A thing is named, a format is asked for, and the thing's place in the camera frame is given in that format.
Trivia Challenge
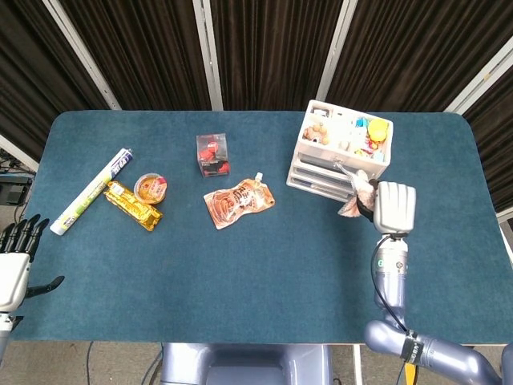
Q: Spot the white pink cloth rag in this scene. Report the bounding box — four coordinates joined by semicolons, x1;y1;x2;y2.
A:
335;162;380;220

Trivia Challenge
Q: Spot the orange spouted drink pouch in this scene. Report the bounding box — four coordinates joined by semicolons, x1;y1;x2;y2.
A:
203;172;277;231

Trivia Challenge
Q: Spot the dark pleated curtain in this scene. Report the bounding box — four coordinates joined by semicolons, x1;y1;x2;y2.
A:
0;0;111;152
326;0;513;113
463;66;513;213
210;0;345;112
59;0;212;111

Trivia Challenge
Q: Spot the blue grey robot torso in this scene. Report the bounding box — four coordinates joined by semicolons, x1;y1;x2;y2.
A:
160;342;334;385

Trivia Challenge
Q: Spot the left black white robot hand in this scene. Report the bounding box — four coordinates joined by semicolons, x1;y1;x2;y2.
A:
0;213;66;314

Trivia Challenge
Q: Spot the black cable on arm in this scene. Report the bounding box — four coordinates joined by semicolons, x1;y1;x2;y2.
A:
372;234;420;385

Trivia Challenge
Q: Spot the thin floor cable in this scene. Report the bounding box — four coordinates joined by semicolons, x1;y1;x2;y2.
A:
85;341;95;385

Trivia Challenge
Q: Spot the clear box red toy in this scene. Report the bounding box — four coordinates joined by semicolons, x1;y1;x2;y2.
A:
196;133;233;178

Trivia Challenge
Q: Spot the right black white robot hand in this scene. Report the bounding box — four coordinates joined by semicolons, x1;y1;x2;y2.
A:
357;179;418;236

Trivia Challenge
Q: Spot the black floor device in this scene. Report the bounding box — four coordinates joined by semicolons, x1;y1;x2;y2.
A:
0;176;34;207

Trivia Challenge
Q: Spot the white partition post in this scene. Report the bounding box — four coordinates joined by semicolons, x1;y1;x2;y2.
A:
316;0;358;113
0;134;40;172
443;47;513;114
192;0;224;111
42;0;122;111

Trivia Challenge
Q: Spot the yellow ball toy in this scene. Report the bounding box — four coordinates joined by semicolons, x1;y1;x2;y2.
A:
367;119;390;143

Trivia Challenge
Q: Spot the blue felt table cover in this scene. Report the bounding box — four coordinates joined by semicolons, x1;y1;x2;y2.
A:
10;110;513;345

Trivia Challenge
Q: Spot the white cling film roll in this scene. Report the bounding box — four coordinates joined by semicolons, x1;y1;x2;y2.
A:
49;148;134;237

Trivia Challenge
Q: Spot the orange jelly cup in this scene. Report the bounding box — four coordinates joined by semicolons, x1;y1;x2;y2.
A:
133;172;168;206

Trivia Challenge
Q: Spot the gold foil snack package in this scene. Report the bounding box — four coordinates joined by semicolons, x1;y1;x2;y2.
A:
103;180;164;233

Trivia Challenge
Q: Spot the white plastic drawer organizer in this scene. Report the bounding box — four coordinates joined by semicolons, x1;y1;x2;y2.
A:
285;99;394;204

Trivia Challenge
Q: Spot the wooden bead figure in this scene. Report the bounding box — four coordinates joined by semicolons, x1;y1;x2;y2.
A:
302;123;330;146

